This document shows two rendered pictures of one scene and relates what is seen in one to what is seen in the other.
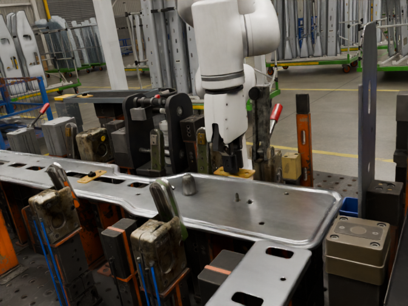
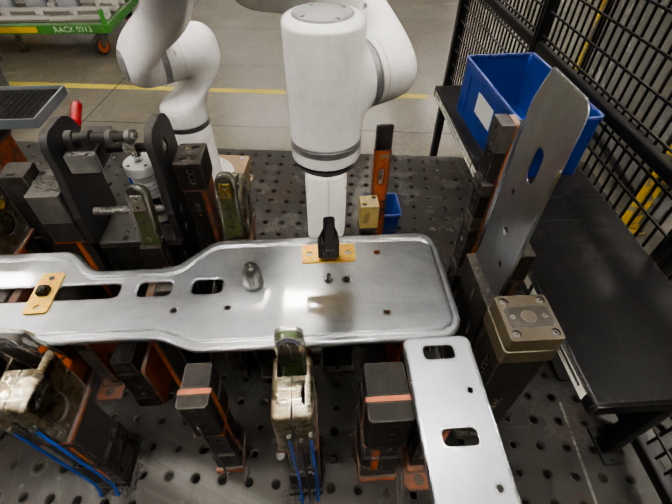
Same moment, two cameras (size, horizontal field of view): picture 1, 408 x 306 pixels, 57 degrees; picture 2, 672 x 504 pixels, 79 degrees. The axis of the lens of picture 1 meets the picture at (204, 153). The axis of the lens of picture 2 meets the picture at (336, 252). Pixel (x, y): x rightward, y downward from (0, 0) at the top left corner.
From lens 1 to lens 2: 0.46 m
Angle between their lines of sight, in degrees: 42
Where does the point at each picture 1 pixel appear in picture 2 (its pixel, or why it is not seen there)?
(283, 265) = (455, 369)
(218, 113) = (336, 204)
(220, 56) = (346, 122)
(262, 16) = (399, 44)
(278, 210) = (389, 284)
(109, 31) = not seen: outside the picture
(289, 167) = (370, 217)
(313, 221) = (436, 290)
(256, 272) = (439, 392)
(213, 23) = (343, 70)
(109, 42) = not seen: outside the picture
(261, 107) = not seen: hidden behind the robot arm
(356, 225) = (523, 309)
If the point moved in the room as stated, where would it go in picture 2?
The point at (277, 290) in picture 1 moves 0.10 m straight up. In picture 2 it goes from (477, 408) to (499, 373)
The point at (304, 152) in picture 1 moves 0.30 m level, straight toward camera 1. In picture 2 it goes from (380, 192) to (479, 319)
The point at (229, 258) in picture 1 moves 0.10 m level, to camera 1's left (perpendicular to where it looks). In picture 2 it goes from (382, 375) to (327, 418)
